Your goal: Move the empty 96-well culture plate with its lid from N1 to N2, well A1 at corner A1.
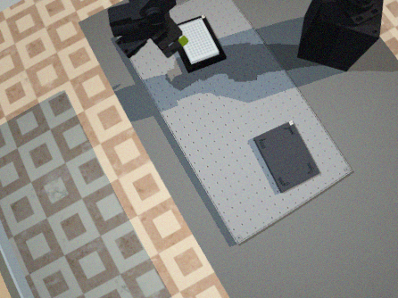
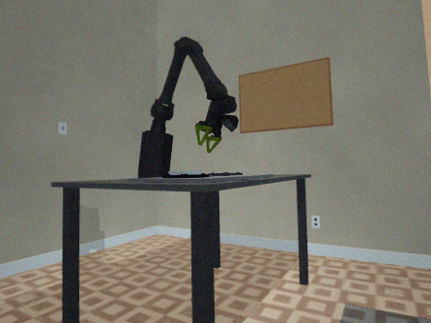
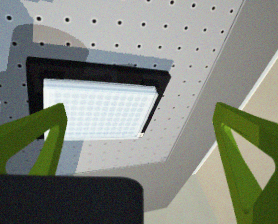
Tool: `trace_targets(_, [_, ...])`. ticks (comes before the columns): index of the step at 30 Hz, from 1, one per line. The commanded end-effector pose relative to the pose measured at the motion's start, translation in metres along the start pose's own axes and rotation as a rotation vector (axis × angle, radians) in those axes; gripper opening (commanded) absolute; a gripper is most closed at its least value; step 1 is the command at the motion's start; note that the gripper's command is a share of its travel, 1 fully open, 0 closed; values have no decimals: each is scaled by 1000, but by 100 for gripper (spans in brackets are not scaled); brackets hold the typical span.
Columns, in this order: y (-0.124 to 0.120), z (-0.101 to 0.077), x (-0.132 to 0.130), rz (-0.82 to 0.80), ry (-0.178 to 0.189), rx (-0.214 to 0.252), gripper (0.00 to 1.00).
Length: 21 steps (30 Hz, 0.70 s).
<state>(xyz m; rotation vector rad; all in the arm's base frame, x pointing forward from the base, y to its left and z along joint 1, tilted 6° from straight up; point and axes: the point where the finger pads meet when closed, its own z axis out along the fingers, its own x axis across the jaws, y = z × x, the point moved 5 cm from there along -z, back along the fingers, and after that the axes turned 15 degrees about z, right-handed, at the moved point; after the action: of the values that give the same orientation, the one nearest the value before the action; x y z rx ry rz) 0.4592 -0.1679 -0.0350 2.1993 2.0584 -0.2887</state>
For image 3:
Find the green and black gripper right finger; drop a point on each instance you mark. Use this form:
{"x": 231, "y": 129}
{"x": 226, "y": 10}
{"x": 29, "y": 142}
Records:
{"x": 251, "y": 204}

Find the clear plastic plate lid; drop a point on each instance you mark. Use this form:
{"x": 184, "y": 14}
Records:
{"x": 101, "y": 113}

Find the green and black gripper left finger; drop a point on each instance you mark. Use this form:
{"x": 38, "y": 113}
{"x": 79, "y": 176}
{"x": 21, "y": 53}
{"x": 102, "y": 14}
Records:
{"x": 17, "y": 134}

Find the grey perforated base plate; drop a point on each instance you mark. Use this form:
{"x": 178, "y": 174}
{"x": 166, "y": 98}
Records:
{"x": 183, "y": 37}

